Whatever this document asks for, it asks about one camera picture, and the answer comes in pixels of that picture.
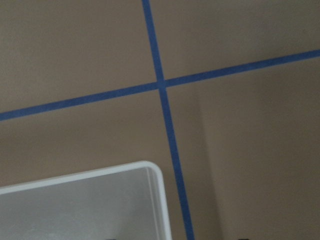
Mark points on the translucent white plastic box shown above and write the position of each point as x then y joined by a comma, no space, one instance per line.
123,202

